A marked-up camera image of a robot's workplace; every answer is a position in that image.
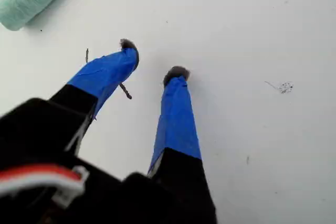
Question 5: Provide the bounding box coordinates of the gripper red white wire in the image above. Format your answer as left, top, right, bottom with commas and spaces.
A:
0, 164, 89, 207

